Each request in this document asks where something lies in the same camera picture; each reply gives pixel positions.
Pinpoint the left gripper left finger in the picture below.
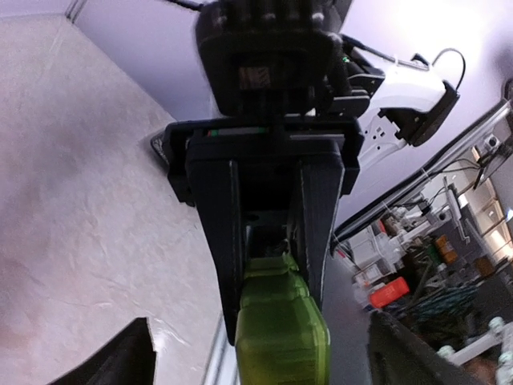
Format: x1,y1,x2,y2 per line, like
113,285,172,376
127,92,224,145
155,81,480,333
53,318,156,385

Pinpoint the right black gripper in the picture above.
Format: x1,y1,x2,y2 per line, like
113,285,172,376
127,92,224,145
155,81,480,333
164,118,363,344

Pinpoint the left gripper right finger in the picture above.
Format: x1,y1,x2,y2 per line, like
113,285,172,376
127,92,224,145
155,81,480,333
367,310,482,385

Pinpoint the green weekly pill organizer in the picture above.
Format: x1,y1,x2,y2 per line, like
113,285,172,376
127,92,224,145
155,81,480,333
235,253,330,385

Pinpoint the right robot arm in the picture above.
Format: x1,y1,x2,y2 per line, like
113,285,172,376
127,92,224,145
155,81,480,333
163,38,458,340

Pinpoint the orange red bottle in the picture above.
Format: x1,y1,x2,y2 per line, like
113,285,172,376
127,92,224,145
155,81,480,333
370,277,410,309

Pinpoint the black floral square plate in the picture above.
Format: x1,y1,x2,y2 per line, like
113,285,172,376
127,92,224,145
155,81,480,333
150,132,169,168

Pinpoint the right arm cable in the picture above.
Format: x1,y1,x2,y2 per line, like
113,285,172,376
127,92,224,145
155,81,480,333
168,0,468,87

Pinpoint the right aluminium frame post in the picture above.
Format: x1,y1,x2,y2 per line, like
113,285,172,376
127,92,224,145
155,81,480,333
331,99,512,242

